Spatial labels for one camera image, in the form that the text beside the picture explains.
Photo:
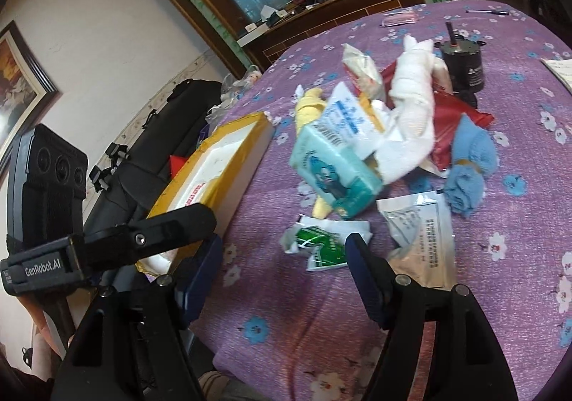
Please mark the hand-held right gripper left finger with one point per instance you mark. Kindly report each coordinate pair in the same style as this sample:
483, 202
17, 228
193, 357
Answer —
203, 280

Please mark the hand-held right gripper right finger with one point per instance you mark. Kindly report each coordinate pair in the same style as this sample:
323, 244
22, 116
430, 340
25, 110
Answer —
363, 276

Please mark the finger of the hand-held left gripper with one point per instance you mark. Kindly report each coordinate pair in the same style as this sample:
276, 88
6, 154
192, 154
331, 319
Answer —
156, 231

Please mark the green and white packet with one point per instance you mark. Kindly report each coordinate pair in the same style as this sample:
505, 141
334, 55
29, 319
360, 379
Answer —
321, 244

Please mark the silver foil pouch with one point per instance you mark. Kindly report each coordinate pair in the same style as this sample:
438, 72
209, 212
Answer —
429, 240

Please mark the yellow cardboard box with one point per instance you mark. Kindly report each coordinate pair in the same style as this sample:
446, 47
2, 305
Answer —
223, 151

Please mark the teal tissue pack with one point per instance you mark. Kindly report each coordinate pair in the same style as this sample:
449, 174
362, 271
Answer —
330, 173

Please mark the white packet with blue print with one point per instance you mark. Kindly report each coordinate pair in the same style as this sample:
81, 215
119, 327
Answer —
348, 115

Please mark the blue cloth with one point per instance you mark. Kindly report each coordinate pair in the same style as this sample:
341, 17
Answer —
469, 151

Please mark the white towel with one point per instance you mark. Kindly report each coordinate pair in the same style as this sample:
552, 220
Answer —
411, 115

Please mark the yellow cloth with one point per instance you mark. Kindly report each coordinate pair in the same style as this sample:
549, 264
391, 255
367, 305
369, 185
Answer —
310, 108

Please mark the cream snack bag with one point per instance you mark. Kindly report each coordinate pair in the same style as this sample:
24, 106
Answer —
362, 66

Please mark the person's left forearm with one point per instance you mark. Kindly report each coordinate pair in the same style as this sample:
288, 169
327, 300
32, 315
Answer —
42, 338

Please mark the red cloth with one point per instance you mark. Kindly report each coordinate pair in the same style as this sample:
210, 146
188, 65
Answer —
178, 165

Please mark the framed painting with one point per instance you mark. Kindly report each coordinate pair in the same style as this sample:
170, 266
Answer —
18, 88

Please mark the long black bag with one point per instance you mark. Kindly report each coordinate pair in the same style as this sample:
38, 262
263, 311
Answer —
170, 128

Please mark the clear plastic bags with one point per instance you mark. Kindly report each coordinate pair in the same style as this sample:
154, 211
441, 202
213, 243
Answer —
237, 88

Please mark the purple floral tablecloth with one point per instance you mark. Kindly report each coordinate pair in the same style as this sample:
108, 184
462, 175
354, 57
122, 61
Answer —
514, 204

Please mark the red plastic bag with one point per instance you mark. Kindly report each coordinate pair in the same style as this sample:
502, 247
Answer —
451, 124

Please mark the black cylindrical motor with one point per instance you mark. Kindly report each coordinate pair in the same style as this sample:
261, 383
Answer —
462, 70

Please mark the wooden glass cabinet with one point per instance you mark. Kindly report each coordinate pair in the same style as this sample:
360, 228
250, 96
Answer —
313, 25

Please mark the pink packet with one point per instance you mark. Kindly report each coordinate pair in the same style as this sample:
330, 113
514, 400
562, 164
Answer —
400, 19

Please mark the white paper sheet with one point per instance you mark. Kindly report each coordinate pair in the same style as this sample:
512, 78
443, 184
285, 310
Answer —
561, 72

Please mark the black pen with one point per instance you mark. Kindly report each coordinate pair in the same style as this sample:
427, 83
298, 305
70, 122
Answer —
487, 12

